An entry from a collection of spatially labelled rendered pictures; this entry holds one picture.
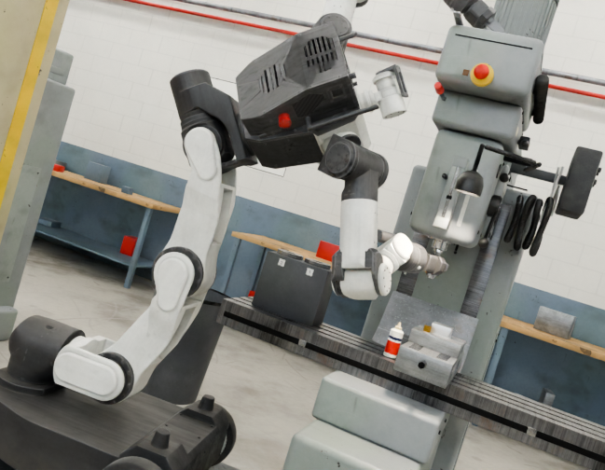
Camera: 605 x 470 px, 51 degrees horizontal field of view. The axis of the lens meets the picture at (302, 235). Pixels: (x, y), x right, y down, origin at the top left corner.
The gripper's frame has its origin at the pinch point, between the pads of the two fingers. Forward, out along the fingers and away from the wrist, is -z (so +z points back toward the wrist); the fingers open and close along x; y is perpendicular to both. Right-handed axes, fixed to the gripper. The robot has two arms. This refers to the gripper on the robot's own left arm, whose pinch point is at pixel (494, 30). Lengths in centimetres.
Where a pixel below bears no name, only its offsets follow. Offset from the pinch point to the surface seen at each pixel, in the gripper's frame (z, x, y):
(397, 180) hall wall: 1, -435, -17
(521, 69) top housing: -14.8, 23.4, -10.0
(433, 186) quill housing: -22, 7, -46
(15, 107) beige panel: 110, -37, -137
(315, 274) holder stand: -18, -4, -90
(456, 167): -22.4, 12.0, -37.9
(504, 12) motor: 3.7, -17.2, 12.4
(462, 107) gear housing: -11.1, 11.1, -24.9
